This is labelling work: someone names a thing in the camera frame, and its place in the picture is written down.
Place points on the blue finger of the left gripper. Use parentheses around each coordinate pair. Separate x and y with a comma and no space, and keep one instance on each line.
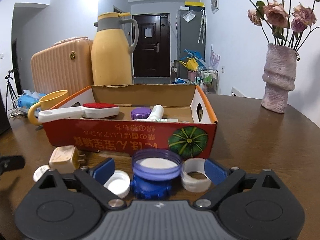
(11,163)

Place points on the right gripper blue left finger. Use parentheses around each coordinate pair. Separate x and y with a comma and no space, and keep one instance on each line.
(92,182)

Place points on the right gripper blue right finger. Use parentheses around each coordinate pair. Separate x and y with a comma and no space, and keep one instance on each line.
(227,182)

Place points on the white bottle cap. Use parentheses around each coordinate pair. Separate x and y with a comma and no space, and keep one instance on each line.
(119,184)

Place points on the white tape roll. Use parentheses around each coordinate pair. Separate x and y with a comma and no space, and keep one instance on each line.
(193,176)

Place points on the small white round disc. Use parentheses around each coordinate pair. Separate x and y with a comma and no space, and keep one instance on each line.
(39,172)

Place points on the cream square plug adapter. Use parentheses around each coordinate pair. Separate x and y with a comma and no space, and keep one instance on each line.
(66,159)

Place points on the blue transparent jar lid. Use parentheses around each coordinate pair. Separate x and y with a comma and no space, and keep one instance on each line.
(153,172)

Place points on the red white lint brush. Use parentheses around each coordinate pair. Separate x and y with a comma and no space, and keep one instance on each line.
(87,110)

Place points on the purple scalloped lid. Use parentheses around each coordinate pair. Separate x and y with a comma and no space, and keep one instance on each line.
(140,113)

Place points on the white spray bottle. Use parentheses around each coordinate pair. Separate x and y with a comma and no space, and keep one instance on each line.
(156,113)

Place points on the black paper bag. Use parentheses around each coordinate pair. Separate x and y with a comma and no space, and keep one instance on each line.
(4,121)

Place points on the blue tissue pack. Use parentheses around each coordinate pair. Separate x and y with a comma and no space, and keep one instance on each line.
(28,98)

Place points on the yellow mug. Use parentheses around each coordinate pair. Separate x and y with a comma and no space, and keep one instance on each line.
(45,103)

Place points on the red cardboard box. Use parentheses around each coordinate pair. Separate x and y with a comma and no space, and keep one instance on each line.
(122,134)

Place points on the pink ribbed suitcase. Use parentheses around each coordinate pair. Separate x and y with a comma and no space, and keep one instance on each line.
(64,66)

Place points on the yellow thermos jug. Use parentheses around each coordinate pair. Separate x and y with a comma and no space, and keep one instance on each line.
(111,52)

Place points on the pink textured vase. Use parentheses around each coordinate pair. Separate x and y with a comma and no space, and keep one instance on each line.
(279,76)

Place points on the yellow watering can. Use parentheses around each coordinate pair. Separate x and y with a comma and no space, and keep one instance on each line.
(191,65)

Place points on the dark entrance door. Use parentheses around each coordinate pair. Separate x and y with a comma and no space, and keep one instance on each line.
(151,57)

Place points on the grey refrigerator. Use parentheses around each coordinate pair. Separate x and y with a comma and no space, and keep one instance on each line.
(188,29)

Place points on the dried pink roses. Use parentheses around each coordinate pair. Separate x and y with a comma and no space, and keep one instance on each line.
(291,27)

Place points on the yellow black box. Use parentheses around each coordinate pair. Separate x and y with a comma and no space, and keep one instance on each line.
(194,4)

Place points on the black camera tripod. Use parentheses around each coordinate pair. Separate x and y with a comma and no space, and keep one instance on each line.
(10,93)

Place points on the wire storage cart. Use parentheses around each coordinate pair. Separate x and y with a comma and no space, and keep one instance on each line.
(207,79)

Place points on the wall picture frame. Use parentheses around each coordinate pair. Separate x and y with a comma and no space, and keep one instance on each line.
(214,6)

